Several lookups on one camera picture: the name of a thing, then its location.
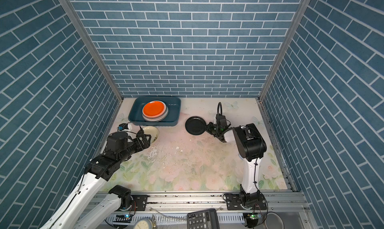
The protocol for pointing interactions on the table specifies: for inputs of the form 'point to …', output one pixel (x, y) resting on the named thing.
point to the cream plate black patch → (153, 131)
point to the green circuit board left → (125, 218)
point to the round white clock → (143, 223)
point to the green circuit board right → (252, 219)
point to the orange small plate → (154, 109)
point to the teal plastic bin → (136, 104)
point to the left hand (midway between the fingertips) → (145, 138)
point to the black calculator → (204, 219)
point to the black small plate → (195, 125)
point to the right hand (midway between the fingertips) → (203, 125)
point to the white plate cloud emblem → (156, 119)
